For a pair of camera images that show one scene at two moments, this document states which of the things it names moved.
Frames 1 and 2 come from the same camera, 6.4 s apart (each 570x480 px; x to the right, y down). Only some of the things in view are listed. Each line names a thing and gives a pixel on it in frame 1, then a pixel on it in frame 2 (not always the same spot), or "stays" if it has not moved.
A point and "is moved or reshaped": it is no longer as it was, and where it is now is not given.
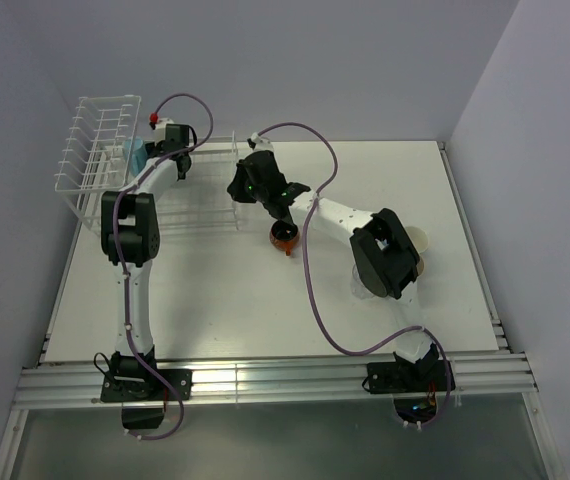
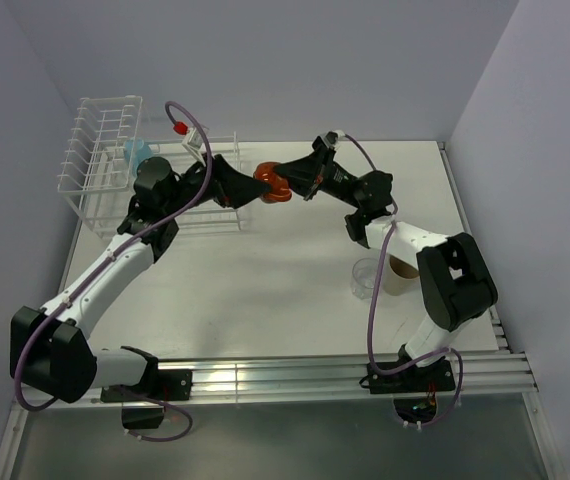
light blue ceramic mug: (136, 153) stays
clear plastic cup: (356, 285) stays
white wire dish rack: (205, 196) stays
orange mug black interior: (284, 236) is moved or reshaped
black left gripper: (156, 146) -> (232, 189)
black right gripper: (237, 188) -> (309, 173)
